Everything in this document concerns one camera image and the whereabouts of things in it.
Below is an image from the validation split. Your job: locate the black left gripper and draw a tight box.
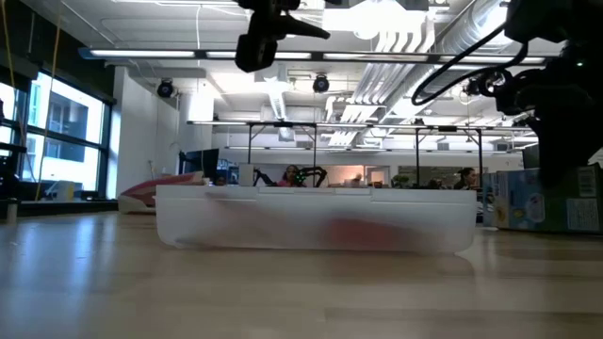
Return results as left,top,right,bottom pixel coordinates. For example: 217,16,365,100
237,0,331,40

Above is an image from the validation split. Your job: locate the translucent white plastic box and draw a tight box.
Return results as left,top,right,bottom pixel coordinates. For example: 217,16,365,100
155,184,479,254

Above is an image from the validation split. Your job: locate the pink rubber eraser block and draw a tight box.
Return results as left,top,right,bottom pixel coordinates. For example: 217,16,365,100
324,218,414,250

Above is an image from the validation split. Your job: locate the green and blue crayon carton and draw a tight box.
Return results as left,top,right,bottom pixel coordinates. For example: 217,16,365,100
481,162,603,235

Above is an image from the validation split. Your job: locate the white cylinder cup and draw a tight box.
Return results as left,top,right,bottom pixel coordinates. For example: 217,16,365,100
237,163,255,187

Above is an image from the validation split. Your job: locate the long ceiling light bar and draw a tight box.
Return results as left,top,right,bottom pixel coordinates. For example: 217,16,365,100
77,46,547,66

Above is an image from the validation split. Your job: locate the black computer monitor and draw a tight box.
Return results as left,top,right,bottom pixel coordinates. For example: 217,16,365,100
178,148,220,181
521,143,542,170

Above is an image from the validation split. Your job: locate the pink and white stapler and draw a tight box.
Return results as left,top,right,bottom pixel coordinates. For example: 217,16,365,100
117,170,206,216

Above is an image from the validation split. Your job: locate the large black-framed window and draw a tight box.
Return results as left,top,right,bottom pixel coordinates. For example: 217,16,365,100
0,70,114,200

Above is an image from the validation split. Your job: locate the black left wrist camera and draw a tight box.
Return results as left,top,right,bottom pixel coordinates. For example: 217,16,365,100
235,31,280,74

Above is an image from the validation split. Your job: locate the black metal frame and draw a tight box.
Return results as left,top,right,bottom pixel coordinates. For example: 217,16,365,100
246,121,318,186
414,125,484,188

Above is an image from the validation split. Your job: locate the silver ventilation duct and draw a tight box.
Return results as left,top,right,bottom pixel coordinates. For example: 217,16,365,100
416,0,513,98

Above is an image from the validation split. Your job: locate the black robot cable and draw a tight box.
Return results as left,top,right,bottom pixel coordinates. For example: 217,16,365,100
411,21,530,107

